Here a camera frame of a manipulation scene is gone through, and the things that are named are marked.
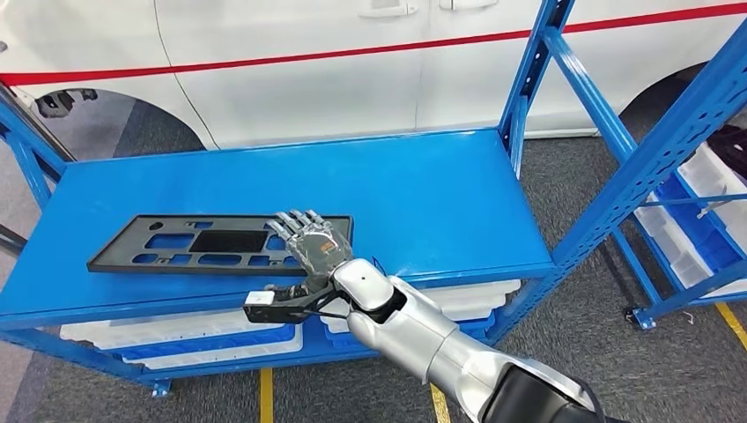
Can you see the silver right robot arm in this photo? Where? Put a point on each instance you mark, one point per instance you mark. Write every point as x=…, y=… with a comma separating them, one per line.
x=420, y=338

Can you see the blue plastic bin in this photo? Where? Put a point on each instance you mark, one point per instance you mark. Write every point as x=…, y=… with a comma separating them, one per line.
x=694, y=233

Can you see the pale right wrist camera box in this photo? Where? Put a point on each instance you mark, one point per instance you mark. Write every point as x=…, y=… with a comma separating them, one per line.
x=259, y=298

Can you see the white car with red stripe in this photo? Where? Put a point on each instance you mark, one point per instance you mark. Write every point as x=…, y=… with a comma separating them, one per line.
x=292, y=87

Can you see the blue metal shelf rack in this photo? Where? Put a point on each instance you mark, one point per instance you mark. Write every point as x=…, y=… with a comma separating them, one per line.
x=644, y=320
x=408, y=192

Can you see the black plastic panel part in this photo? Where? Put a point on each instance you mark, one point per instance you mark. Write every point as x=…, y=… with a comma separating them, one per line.
x=116, y=245

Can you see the white plastic bin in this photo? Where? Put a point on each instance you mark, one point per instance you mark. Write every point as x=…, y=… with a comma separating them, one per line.
x=478, y=295
x=709, y=175
x=659, y=239

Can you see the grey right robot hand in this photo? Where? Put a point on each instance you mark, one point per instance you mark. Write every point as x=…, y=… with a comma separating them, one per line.
x=318, y=245

